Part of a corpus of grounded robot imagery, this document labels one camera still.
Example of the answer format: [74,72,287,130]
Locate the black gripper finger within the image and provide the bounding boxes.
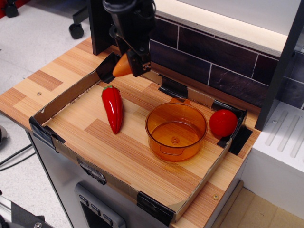
[126,49,151,77]

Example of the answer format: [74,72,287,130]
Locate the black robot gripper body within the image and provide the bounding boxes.
[108,0,156,56]

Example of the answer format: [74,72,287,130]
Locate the orange toy carrot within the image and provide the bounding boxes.
[113,53,132,77]

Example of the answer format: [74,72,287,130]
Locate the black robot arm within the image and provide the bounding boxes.
[103,0,156,77]

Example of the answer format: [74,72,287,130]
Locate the cardboard fence with black tape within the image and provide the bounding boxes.
[29,49,258,228]

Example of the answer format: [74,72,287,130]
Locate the transparent orange plastic pot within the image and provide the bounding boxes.
[145,98,208,162]

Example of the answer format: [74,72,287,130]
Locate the dark left side panel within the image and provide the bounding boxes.
[87,0,114,55]

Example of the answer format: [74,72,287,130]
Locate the red toy chili pepper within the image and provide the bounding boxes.
[102,85,123,134]

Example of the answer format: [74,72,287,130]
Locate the black office chair base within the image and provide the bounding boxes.
[0,0,88,39]

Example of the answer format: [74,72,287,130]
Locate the red toy tomato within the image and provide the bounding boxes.
[209,109,238,137]

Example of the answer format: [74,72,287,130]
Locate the grey oven control panel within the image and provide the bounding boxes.
[75,183,126,228]

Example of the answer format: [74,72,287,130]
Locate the white toy sink unit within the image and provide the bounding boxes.
[242,45,304,213]

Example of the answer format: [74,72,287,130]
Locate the black floor cable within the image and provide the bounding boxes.
[0,143,37,171]

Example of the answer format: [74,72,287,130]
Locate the dark grey vertical post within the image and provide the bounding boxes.
[255,1,304,131]

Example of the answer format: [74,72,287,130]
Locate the black metal bracket with screw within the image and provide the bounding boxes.
[0,191,52,228]

